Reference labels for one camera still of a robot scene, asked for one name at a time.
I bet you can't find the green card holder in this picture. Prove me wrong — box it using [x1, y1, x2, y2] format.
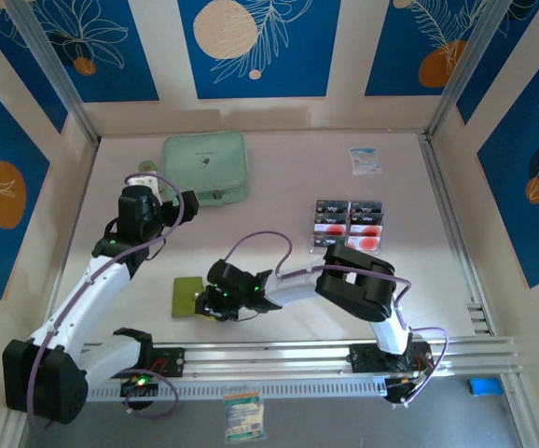
[171, 276, 205, 320]

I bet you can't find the mint green zip pouch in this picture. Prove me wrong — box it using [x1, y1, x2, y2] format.
[161, 130, 252, 209]

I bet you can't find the green white plastic packet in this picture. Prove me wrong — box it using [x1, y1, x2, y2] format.
[222, 385, 266, 442]

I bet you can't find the blue white paper sachet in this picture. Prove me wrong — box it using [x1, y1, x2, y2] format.
[348, 147, 384, 176]

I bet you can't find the blue sponge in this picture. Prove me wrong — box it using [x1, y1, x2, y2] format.
[468, 376, 504, 397]

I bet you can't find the aluminium side rail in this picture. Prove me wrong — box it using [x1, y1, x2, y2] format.
[418, 133, 494, 337]
[48, 138, 102, 323]

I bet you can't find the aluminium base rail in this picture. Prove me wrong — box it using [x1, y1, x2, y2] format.
[80, 335, 525, 377]

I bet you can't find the grey slotted cable duct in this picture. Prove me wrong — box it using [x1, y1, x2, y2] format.
[82, 380, 390, 402]

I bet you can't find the aluminium frame post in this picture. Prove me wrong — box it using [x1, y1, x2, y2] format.
[6, 0, 101, 144]
[425, 0, 520, 141]

